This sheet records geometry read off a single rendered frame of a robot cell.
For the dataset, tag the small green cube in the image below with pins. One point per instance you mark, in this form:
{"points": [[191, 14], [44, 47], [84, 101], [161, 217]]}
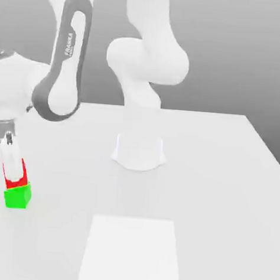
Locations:
{"points": [[16, 198]]}

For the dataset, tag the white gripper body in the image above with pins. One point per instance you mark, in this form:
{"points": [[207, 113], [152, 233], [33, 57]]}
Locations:
{"points": [[11, 160]]}

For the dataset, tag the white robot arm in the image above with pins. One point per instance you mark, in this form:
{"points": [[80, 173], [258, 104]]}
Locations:
{"points": [[146, 60]]}

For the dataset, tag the small red cube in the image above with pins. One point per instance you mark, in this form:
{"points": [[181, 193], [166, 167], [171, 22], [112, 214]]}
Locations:
{"points": [[24, 174]]}

